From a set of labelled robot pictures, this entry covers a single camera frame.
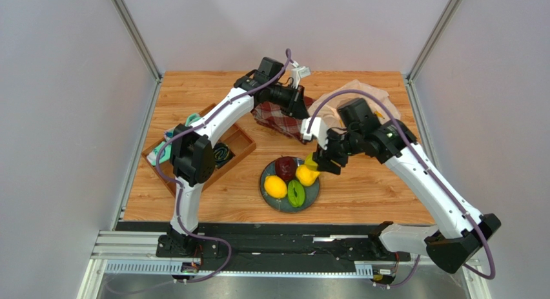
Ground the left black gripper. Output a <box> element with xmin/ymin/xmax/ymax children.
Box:
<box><xmin>268</xmin><ymin>84</ymin><xmax>308</xmax><ymax>122</ymax></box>

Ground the yellow fake pear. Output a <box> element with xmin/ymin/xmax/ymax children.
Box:
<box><xmin>295</xmin><ymin>164</ymin><xmax>320</xmax><ymax>187</ymax></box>

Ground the translucent plastic bag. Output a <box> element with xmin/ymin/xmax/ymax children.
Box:
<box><xmin>307</xmin><ymin>79</ymin><xmax>403</xmax><ymax>130</ymax></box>

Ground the green fake fruit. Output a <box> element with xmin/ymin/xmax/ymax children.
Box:
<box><xmin>287</xmin><ymin>180</ymin><xmax>305</xmax><ymax>208</ymax></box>

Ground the dark red fake fruit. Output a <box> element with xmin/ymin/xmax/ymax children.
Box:
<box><xmin>274</xmin><ymin>156</ymin><xmax>297</xmax><ymax>182</ymax></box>

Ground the yellow fake fruit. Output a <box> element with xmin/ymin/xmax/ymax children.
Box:
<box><xmin>263</xmin><ymin>175</ymin><xmax>287</xmax><ymax>199</ymax></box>

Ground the yellow fake banana piece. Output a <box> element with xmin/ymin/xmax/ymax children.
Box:
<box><xmin>304</xmin><ymin>152</ymin><xmax>318</xmax><ymax>171</ymax></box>

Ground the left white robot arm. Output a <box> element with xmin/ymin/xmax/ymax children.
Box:
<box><xmin>163</xmin><ymin>57</ymin><xmax>311</xmax><ymax>256</ymax></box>

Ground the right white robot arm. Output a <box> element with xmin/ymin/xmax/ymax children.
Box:
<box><xmin>301</xmin><ymin>98</ymin><xmax>501</xmax><ymax>273</ymax></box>

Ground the red plaid cloth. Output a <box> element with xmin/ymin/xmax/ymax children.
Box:
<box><xmin>251</xmin><ymin>102</ymin><xmax>306</xmax><ymax>144</ymax></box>

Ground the wooden compartment tray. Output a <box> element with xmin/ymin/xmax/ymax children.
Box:
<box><xmin>141</xmin><ymin>123</ymin><xmax>256</xmax><ymax>197</ymax></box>

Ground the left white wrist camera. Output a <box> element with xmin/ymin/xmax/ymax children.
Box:
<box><xmin>290</xmin><ymin>61</ymin><xmax>312</xmax><ymax>88</ymax></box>

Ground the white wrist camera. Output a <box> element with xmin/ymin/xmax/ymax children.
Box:
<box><xmin>290</xmin><ymin>61</ymin><xmax>312</xmax><ymax>88</ymax></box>
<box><xmin>300</xmin><ymin>117</ymin><xmax>329</xmax><ymax>149</ymax></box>

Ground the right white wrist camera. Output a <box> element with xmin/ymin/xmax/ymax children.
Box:
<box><xmin>300</xmin><ymin>117</ymin><xmax>329</xmax><ymax>149</ymax></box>

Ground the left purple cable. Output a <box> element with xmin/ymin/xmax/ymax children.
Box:
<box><xmin>154</xmin><ymin>48</ymin><xmax>294</xmax><ymax>284</ymax></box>

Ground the purple cable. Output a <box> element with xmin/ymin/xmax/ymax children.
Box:
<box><xmin>154</xmin><ymin>48</ymin><xmax>294</xmax><ymax>284</ymax></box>
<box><xmin>305</xmin><ymin>89</ymin><xmax>497</xmax><ymax>289</ymax></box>

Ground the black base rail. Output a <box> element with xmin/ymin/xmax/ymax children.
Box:
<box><xmin>115</xmin><ymin>222</ymin><xmax>417</xmax><ymax>274</ymax></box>

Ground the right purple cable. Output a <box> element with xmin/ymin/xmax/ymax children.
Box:
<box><xmin>305</xmin><ymin>89</ymin><xmax>497</xmax><ymax>289</ymax></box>

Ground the aluminium frame rail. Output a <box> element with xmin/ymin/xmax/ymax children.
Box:
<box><xmin>92</xmin><ymin>231</ymin><xmax>414</xmax><ymax>278</ymax></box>

